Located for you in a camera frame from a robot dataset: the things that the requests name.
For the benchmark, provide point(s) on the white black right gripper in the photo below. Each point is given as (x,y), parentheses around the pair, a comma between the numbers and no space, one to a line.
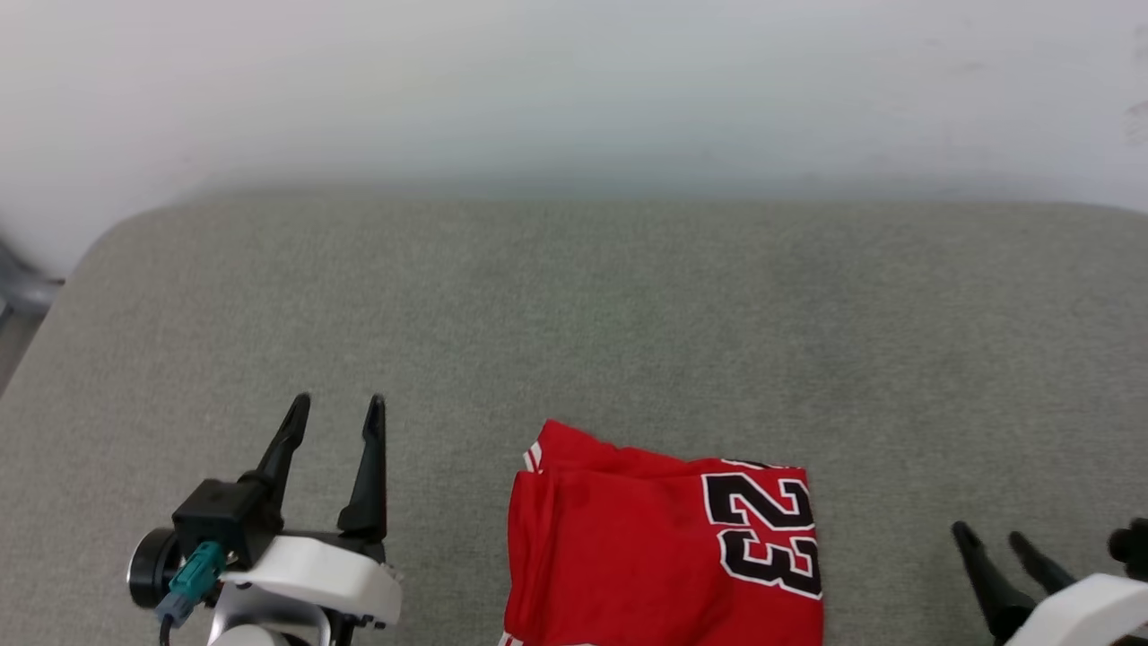
(1094,615)

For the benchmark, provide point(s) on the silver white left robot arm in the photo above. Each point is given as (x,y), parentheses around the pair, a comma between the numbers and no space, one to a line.
(269,619)

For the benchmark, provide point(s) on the red white basketball jersey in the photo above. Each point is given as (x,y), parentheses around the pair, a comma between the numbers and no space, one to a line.
(628,556)

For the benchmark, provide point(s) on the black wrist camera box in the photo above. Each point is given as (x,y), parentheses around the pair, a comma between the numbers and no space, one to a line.
(224,516)
(1132,543)

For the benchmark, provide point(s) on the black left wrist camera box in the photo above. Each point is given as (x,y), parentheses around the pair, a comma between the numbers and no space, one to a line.
(224,516)

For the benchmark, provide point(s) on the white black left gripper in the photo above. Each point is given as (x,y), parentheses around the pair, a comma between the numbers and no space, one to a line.
(332,574)

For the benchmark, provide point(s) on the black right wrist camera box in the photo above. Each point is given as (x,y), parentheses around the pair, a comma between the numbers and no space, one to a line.
(1132,543)

